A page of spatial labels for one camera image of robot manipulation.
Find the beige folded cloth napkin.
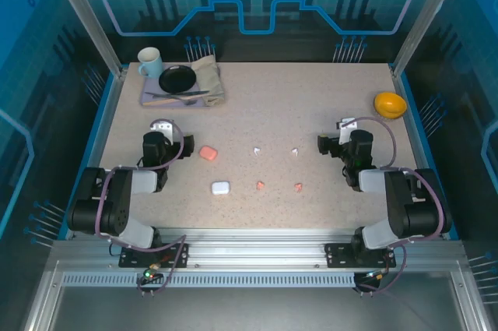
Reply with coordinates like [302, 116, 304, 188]
[190, 54, 227, 108]

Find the aluminium frame post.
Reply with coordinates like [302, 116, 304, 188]
[390, 0, 467, 78]
[44, 0, 128, 78]

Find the black round plate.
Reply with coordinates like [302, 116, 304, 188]
[158, 65, 198, 94]

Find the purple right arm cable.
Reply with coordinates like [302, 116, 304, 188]
[352, 115, 447, 297]

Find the slotted grey cable duct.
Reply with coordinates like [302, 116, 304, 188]
[61, 273, 357, 288]

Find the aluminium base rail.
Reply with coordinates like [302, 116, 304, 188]
[50, 227, 466, 274]

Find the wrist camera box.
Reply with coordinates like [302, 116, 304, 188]
[150, 120, 174, 140]
[336, 117, 358, 145]

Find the dark metal fork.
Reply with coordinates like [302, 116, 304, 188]
[170, 93, 199, 107]

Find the dark table knife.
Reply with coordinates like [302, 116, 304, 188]
[144, 90, 211, 98]

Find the small LED connector board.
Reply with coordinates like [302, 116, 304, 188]
[363, 269, 387, 283]
[142, 263, 163, 282]

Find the light blue mug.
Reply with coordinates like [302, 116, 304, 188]
[137, 46, 164, 79]

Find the white earbud charging case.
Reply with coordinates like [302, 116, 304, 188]
[211, 180, 232, 196]

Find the wooden stick utensil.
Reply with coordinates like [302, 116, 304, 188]
[142, 93, 204, 107]

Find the yellow orange bowl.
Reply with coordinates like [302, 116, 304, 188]
[373, 91, 409, 118]

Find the lavender serving tray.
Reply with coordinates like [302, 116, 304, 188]
[139, 72, 213, 108]

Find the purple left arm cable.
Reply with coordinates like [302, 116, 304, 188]
[94, 118, 188, 298]

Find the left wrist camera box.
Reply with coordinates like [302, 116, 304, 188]
[150, 120, 174, 140]

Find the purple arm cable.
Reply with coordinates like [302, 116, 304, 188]
[352, 115, 447, 297]
[94, 118, 188, 298]

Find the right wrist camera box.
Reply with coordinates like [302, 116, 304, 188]
[336, 117, 358, 145]

